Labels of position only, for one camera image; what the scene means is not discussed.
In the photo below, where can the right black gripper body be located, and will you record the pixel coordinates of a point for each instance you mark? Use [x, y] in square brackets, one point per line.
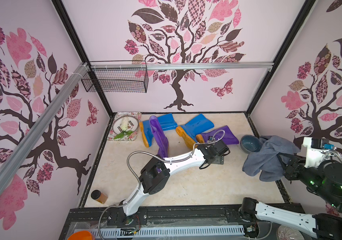
[291, 169]

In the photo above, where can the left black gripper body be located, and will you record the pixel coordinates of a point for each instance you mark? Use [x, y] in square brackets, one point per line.
[218, 159]

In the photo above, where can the purple boot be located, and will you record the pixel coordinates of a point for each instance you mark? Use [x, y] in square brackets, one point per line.
[160, 137]
[224, 133]

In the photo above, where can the grey cloth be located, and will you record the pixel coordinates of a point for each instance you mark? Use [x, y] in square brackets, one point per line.
[265, 162]

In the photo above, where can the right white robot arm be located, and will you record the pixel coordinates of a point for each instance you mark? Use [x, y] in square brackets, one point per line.
[321, 197]

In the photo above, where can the blue boot on right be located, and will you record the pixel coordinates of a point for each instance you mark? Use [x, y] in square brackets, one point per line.
[197, 125]

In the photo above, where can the blue boot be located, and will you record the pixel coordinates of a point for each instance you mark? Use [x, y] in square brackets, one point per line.
[167, 123]
[197, 125]

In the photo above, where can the grey-blue bowl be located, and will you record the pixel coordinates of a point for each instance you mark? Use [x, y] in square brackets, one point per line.
[250, 144]

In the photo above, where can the blue boot on left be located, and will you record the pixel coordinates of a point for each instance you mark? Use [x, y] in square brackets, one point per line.
[167, 123]

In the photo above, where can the floral square tray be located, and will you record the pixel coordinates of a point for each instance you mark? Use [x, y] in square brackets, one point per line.
[134, 135]

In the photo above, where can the white patterned plate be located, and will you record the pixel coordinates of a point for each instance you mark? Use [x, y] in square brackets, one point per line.
[133, 120]

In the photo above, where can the brown cylinder bottle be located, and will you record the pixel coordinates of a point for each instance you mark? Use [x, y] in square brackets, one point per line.
[98, 196]

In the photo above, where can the orange round object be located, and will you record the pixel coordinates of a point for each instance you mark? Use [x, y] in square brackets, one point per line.
[82, 235]

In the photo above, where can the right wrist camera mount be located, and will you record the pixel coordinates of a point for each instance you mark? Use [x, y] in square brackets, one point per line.
[317, 151]

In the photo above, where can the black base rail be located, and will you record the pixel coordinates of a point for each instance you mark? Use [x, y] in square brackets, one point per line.
[170, 216]

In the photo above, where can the round wire fan guard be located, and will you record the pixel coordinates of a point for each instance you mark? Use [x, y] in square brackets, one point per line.
[287, 233]

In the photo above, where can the black wire basket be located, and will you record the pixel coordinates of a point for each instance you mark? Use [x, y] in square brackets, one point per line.
[117, 77]

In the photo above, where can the white slotted cable duct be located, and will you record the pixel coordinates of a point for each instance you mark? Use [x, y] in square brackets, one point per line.
[168, 232]

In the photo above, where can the back aluminium rail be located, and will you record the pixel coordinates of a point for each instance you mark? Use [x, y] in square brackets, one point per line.
[180, 66]

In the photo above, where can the aluminium rail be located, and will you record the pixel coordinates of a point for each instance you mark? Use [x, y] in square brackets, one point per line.
[20, 153]
[180, 66]

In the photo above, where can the left aluminium rail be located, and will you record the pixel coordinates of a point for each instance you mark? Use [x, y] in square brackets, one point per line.
[20, 153]

